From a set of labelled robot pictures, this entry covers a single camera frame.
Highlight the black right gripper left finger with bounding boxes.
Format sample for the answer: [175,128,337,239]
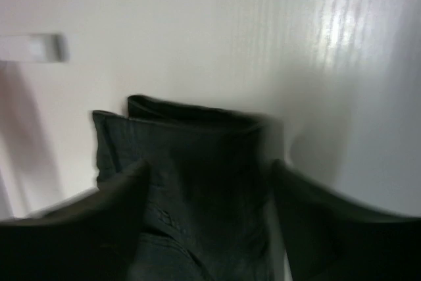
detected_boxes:
[1,163,151,280]

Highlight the white metal clothes rack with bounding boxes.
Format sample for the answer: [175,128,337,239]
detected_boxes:
[1,34,69,63]

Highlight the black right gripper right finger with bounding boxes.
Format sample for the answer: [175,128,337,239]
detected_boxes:
[270,160,420,280]

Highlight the black trousers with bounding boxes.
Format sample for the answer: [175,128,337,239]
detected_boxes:
[92,95,274,280]

